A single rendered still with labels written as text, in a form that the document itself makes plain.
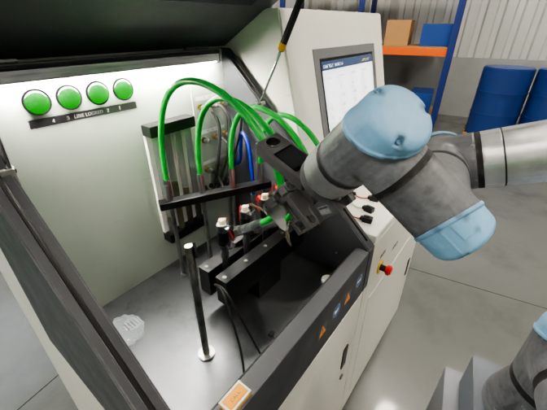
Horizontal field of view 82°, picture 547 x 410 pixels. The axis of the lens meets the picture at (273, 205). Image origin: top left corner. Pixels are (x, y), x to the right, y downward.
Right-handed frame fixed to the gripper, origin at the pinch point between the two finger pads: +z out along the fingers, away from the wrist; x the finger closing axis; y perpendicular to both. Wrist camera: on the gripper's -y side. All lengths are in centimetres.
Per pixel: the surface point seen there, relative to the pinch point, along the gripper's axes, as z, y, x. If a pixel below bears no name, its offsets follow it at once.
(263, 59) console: 15, -38, 31
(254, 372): 7.7, 23.7, -19.4
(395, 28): 244, -142, 453
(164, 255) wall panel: 51, -9, -18
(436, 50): 219, -74, 459
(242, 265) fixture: 23.9, 6.8, -5.6
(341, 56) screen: 20, -31, 62
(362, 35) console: 23, -37, 82
